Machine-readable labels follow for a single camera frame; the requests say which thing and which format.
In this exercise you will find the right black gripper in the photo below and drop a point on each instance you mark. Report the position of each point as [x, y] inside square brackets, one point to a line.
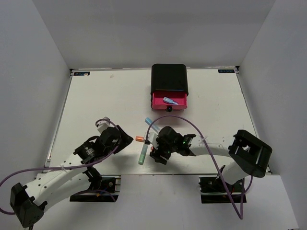
[156, 154]

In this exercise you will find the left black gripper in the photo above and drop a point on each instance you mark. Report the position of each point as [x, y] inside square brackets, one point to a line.
[125, 139]

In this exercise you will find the blue transparent correction tape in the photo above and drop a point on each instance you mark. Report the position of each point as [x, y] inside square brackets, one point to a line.
[169, 101]

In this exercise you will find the pink drawer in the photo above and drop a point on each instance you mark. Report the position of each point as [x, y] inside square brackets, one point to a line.
[178, 96]

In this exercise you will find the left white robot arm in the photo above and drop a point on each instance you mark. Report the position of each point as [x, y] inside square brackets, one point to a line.
[76, 174]

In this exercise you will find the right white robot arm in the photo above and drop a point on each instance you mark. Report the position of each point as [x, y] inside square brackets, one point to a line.
[250, 155]

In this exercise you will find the green highlighter pen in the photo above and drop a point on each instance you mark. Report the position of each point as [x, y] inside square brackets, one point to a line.
[143, 154]

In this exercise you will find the orange cap highlighter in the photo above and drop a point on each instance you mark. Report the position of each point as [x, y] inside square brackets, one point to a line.
[142, 139]

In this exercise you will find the light blue glue stick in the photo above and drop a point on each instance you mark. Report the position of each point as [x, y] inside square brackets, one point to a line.
[153, 126]

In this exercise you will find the left blue table label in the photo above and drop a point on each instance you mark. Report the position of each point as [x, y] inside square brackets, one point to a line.
[82, 73]

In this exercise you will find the blue table label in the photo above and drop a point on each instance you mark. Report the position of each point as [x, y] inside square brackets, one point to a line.
[226, 70]
[82, 73]

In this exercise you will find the black drawer cabinet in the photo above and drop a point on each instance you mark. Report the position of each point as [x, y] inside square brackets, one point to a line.
[169, 77]

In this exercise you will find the right blue table label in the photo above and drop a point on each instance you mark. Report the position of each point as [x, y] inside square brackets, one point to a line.
[226, 70]

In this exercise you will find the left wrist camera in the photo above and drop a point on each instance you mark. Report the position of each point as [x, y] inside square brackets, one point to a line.
[102, 124]

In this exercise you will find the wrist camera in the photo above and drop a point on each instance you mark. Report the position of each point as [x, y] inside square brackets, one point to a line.
[102, 124]
[150, 139]

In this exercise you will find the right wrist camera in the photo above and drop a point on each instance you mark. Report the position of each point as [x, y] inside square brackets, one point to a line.
[150, 139]

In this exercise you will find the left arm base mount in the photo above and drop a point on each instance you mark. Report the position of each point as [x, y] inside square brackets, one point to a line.
[102, 189]

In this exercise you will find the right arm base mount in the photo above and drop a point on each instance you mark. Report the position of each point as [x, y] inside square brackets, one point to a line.
[213, 191]

